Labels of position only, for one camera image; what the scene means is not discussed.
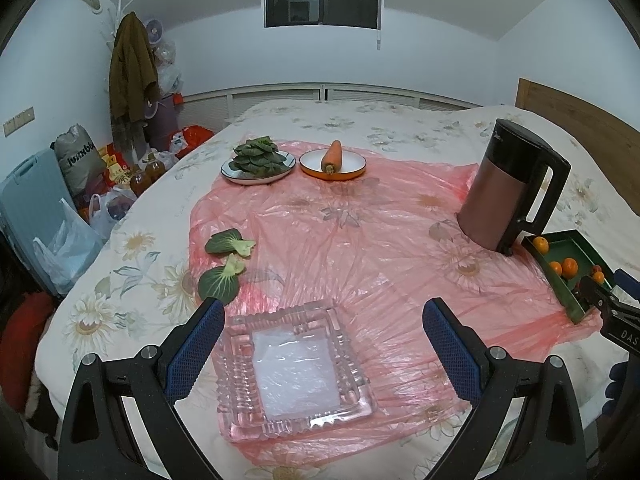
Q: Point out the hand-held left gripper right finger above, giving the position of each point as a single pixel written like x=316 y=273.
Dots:
x=452 y=350

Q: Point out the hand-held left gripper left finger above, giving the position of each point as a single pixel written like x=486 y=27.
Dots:
x=192 y=350

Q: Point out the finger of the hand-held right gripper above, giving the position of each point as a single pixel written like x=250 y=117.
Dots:
x=595 y=292
x=627 y=278

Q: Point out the orange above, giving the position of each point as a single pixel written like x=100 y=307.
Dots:
x=540 y=244
x=555 y=268
x=570 y=266

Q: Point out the green box tray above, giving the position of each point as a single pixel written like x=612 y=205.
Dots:
x=570 y=246

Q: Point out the person's right hand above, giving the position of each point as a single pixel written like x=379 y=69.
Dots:
x=619 y=385

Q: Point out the bok choy leaf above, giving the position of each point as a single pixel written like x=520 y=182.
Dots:
x=220 y=282
x=227 y=242

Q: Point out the clear glass tray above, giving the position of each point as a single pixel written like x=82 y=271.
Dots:
x=295 y=375

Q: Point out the pink plastic sheet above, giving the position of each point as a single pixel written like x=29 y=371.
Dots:
x=360 y=260

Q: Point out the black and copper electric kettle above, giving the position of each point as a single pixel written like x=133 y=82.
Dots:
x=492 y=195

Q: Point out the white plastic bag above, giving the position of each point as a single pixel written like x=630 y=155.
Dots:
x=65 y=255
x=112 y=207

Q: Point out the red cloth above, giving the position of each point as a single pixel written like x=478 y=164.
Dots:
x=25 y=325

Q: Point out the amber bottle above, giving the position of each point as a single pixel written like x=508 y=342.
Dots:
x=155 y=168
x=139 y=183

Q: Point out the wooden headboard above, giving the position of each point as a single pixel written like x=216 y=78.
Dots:
x=575 y=105

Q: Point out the white plate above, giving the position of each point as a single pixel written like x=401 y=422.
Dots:
x=280 y=175

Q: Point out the red and yellow package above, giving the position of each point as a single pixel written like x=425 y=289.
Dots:
x=112 y=165

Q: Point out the pile of green leaves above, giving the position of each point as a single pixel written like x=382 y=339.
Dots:
x=257 y=155

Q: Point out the red bag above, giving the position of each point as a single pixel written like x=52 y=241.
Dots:
x=192 y=137

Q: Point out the orange rimmed plate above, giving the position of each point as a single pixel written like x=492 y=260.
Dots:
x=350 y=162

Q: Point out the light blue suitcase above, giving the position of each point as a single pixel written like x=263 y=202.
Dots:
x=32 y=200

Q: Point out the grey sack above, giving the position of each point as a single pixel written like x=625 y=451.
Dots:
x=80 y=157

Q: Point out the purple bin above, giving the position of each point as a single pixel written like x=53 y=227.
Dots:
x=165 y=125

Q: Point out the carrot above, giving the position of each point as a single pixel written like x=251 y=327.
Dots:
x=332 y=155

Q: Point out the clear plastic bag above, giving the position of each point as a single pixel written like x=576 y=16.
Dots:
x=167 y=70

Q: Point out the brown coat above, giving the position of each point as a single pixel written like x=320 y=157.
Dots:
x=130 y=75

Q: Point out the white slatted panel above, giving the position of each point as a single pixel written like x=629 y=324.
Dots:
x=325 y=97

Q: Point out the white coat rack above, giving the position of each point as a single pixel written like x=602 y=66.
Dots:
x=112 y=20

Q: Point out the wall switch panel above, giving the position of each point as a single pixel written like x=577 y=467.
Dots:
x=19 y=121

